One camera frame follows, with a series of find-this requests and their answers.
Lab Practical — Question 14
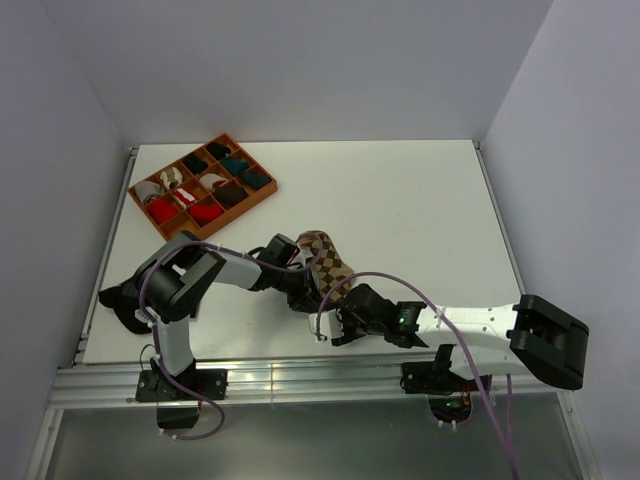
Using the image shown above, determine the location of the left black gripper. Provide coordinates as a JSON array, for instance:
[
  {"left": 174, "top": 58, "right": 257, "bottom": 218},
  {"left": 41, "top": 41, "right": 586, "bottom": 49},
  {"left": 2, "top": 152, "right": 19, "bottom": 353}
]
[{"left": 271, "top": 265, "right": 327, "bottom": 314}]

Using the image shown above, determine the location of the beige argyle sock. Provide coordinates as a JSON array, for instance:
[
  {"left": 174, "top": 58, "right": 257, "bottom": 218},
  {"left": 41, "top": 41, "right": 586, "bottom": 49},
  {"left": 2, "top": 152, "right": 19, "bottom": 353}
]
[{"left": 298, "top": 230, "right": 354, "bottom": 298}]

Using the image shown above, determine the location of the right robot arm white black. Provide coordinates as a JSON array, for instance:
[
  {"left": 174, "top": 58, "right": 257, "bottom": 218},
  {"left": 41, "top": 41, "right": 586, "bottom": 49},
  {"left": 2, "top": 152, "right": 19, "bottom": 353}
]
[{"left": 310, "top": 284, "right": 589, "bottom": 395}]

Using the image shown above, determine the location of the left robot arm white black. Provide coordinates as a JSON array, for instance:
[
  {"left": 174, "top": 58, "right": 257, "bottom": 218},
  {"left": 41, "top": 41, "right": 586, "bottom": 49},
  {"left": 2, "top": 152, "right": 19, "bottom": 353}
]
[{"left": 133, "top": 230, "right": 323, "bottom": 399}]

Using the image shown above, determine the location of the dark green rolled sock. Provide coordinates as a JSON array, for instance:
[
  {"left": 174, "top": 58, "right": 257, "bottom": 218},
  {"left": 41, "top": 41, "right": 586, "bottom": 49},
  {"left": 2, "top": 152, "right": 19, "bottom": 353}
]
[{"left": 241, "top": 170, "right": 272, "bottom": 190}]

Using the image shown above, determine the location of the orange divided sock tray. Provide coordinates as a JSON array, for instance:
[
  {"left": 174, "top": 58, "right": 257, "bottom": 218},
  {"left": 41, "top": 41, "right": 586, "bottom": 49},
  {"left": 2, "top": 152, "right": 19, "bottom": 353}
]
[{"left": 128, "top": 133, "right": 278, "bottom": 240}]

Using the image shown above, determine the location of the white red rolled sock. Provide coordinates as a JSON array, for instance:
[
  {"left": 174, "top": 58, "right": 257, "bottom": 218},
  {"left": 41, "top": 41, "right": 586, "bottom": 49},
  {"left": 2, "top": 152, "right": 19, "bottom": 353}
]
[{"left": 199, "top": 173, "right": 228, "bottom": 192}]

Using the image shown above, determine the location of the teal rolled sock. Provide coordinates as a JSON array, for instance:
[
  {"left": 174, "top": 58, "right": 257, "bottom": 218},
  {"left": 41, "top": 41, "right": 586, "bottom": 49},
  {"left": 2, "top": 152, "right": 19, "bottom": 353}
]
[{"left": 219, "top": 156, "right": 250, "bottom": 177}]

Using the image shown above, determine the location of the red white striped sock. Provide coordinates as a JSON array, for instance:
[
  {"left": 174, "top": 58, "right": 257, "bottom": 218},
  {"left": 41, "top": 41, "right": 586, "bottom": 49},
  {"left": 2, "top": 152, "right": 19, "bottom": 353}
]
[{"left": 172, "top": 188, "right": 198, "bottom": 209}]

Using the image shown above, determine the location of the black rolled sock middle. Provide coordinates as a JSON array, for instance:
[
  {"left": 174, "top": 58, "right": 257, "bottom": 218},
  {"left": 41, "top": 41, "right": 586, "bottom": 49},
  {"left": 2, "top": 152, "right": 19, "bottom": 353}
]
[{"left": 181, "top": 153, "right": 209, "bottom": 175}]

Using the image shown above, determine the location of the black rolled sock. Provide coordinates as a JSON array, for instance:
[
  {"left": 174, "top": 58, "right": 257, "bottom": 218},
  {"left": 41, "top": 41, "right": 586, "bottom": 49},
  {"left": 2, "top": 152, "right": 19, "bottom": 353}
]
[
  {"left": 181, "top": 153, "right": 209, "bottom": 175},
  {"left": 205, "top": 142, "right": 232, "bottom": 160}
]

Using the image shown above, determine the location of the black rolled sock far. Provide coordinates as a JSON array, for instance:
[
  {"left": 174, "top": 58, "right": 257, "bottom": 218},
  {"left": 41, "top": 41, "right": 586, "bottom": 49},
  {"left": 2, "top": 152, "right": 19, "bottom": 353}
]
[{"left": 205, "top": 142, "right": 232, "bottom": 160}]

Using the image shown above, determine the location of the beige brown rolled sock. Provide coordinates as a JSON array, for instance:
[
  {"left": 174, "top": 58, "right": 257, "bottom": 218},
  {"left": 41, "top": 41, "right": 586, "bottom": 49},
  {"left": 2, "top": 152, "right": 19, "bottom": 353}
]
[{"left": 159, "top": 166, "right": 184, "bottom": 190}]

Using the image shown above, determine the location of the black blue patterned sock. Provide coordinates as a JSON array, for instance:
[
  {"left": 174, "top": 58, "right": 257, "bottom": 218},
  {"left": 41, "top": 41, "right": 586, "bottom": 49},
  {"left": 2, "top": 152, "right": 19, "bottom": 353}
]
[{"left": 97, "top": 279, "right": 201, "bottom": 337}]

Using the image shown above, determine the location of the grey rolled sock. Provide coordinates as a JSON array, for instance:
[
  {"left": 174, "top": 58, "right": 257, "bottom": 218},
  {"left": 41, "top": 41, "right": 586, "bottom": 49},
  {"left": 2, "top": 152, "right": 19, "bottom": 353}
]
[{"left": 134, "top": 180, "right": 165, "bottom": 205}]

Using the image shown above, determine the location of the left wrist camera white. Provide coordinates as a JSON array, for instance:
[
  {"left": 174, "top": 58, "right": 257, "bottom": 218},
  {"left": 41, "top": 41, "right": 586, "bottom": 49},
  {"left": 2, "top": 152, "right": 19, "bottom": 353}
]
[{"left": 290, "top": 248, "right": 316, "bottom": 267}]

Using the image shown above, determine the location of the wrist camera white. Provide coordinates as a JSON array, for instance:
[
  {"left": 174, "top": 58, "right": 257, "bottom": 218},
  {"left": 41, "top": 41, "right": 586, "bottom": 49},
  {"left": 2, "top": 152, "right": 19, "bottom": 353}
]
[
  {"left": 290, "top": 248, "right": 316, "bottom": 267},
  {"left": 308, "top": 309, "right": 344, "bottom": 342}
]

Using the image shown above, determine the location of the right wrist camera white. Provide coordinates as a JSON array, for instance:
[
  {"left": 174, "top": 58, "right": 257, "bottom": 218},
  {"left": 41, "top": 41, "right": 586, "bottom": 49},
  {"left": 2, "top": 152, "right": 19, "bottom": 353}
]
[{"left": 308, "top": 309, "right": 344, "bottom": 342}]

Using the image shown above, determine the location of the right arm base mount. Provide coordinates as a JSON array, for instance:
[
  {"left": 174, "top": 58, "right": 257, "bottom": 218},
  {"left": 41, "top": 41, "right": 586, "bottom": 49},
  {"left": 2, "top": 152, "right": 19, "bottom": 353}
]
[{"left": 399, "top": 361, "right": 479, "bottom": 425}]

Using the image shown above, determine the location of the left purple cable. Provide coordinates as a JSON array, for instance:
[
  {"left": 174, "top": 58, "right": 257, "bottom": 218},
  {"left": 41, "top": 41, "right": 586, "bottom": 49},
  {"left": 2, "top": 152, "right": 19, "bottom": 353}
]
[{"left": 137, "top": 235, "right": 326, "bottom": 442}]

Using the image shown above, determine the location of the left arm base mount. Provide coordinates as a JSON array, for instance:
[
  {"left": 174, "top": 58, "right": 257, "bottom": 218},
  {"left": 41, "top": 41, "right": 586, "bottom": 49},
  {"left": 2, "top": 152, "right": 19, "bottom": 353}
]
[{"left": 134, "top": 363, "right": 228, "bottom": 433}]

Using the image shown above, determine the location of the aluminium rail frame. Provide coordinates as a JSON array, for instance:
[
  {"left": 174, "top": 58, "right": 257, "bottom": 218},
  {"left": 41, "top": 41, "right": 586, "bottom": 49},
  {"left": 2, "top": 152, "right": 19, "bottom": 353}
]
[{"left": 24, "top": 142, "right": 601, "bottom": 480}]

